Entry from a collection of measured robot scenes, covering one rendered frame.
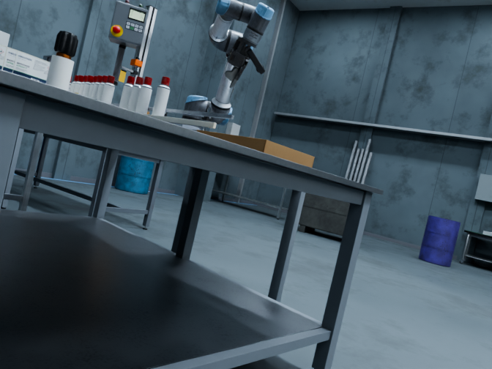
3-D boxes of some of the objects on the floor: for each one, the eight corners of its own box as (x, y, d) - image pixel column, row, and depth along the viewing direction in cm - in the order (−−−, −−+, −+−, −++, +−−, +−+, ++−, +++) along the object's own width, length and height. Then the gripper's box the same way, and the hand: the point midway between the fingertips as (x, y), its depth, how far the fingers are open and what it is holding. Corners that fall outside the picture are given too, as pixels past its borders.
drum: (448, 268, 726) (460, 221, 724) (415, 258, 755) (426, 214, 754) (452, 266, 776) (462, 222, 774) (420, 257, 805) (430, 214, 804)
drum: (132, 189, 832) (143, 143, 831) (154, 195, 799) (165, 148, 797) (106, 185, 778) (117, 137, 776) (128, 192, 744) (140, 142, 742)
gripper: (238, 34, 177) (216, 79, 185) (239, 36, 169) (217, 83, 177) (255, 43, 180) (233, 87, 187) (258, 46, 172) (235, 92, 179)
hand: (232, 86), depth 182 cm, fingers closed
